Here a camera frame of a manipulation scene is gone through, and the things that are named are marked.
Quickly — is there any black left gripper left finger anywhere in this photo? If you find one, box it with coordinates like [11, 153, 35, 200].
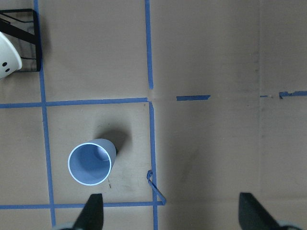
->
[72, 194, 104, 230]

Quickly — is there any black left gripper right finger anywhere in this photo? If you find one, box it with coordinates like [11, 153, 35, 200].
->
[238, 192, 281, 230]

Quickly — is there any light blue plastic cup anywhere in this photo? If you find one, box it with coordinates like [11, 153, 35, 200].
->
[67, 138, 117, 186]

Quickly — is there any white smiley mug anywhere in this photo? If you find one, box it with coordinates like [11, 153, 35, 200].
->
[0, 32, 22, 79]

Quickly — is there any black wire cup rack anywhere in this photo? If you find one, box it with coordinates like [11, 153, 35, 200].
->
[0, 9, 42, 72]

